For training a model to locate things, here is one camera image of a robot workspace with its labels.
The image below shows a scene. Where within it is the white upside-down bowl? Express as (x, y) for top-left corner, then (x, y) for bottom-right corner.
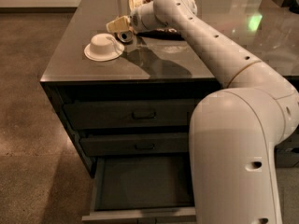
(84, 34), (124, 62)

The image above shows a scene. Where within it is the middle left drawer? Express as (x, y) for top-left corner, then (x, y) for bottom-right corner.
(79, 133), (189, 156)

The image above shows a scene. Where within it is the sea salt chip bag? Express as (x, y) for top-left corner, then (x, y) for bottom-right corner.
(130, 0), (198, 36)

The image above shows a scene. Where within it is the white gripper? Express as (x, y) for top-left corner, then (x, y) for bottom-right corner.
(106, 1), (167, 33)

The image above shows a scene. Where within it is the open bottom left drawer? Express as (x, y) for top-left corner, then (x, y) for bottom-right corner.
(82, 153), (196, 224)

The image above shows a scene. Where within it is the top left drawer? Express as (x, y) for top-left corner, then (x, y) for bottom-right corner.
(64, 99), (195, 130)

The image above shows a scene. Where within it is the grey drawer cabinet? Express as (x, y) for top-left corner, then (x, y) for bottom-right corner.
(39, 0), (299, 179)

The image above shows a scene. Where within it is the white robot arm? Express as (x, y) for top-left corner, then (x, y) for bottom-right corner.
(107, 0), (299, 224)

